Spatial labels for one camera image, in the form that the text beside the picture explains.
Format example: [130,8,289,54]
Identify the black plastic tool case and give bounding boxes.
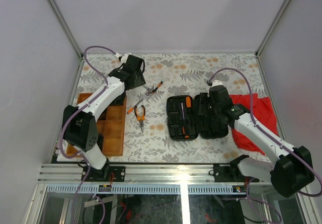
[166,93,228,141]

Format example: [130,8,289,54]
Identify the large orange screwdriver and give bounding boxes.
[182,119,190,139]

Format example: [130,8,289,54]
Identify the claw hammer black handle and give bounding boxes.
[143,85,154,96]

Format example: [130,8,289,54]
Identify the black orange handle screwdriver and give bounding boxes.
[181,96,192,119]

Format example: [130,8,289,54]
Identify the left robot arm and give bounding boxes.
[58,53,145,181]

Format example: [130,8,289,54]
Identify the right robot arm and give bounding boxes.
[208,81,315,197]

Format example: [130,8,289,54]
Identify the orange utility knife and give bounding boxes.
[127,99,143,114]

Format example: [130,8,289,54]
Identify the orange long-nose pliers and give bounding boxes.
[134,105,145,133]

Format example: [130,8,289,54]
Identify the red cloth bag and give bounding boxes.
[229,93,279,156]

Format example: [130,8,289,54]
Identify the wooden compartment tray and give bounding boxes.
[64,93,126,157]

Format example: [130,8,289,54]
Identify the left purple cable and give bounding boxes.
[59,45,121,224]

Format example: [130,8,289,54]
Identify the aluminium front rail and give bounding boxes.
[37,162,309,194]

